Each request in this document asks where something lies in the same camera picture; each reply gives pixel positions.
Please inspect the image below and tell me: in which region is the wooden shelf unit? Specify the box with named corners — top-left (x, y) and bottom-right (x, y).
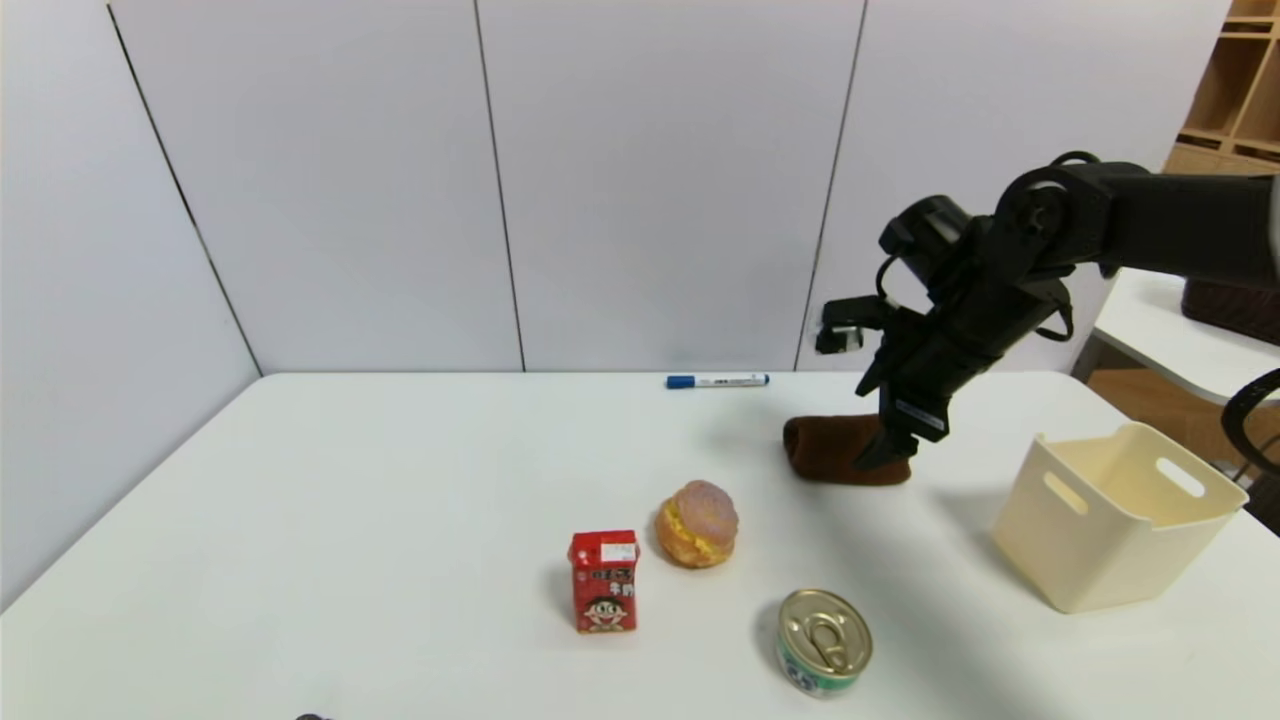
top-left (1165, 0), bottom-right (1280, 176)

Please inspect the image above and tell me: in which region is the brown towel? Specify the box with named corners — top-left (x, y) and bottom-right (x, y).
top-left (782, 413), bottom-right (912, 488)

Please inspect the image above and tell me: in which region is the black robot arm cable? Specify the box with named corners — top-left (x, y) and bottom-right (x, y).
top-left (1223, 368), bottom-right (1280, 483)

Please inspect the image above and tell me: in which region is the dark wicker basket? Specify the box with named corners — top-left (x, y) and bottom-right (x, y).
top-left (1180, 280), bottom-right (1280, 346)

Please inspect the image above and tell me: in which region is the cream puff pastry toy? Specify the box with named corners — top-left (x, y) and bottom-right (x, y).
top-left (654, 479), bottom-right (740, 569)

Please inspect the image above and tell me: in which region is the cream white plastic box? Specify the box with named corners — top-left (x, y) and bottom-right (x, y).
top-left (990, 421), bottom-right (1249, 614)

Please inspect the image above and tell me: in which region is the red milk carton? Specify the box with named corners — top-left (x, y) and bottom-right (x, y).
top-left (568, 529), bottom-right (641, 634)

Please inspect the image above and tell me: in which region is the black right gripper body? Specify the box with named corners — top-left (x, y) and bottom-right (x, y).
top-left (878, 307), bottom-right (1002, 443)

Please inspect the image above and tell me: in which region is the black rounded background object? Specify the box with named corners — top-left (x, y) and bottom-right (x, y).
top-left (1248, 470), bottom-right (1280, 539)

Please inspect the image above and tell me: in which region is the white side table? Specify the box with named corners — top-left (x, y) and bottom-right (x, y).
top-left (1068, 268), bottom-right (1280, 406)

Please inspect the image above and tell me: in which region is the green label tin can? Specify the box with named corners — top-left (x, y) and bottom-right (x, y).
top-left (776, 588), bottom-right (874, 699)

